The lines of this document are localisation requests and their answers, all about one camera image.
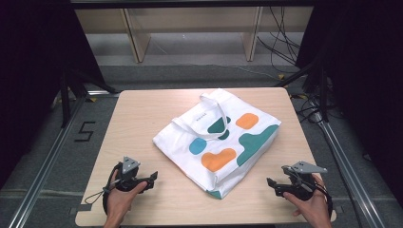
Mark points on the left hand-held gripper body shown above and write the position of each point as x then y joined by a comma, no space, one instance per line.
129,167

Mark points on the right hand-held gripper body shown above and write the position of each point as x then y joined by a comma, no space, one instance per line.
302,183

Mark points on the white tote bag colourful blobs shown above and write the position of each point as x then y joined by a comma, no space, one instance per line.
221,142

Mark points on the person's right hand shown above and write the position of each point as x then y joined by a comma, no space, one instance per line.
313,209

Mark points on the person's left hand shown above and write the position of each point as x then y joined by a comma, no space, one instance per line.
118,202

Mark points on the grey tape strip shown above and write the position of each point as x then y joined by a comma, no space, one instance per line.
83,208
339,209

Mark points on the yellow tape piece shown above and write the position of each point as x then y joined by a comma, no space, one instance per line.
281,76
92,99

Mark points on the black floor stand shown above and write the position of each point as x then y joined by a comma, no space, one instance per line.
68,95
321,91

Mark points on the dark curtain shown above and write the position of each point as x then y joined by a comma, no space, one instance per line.
28,63
367,79

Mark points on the light wooden shelf unit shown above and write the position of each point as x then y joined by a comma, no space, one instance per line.
139,38

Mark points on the aluminium floor rail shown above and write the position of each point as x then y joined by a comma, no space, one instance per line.
351,177
47,161

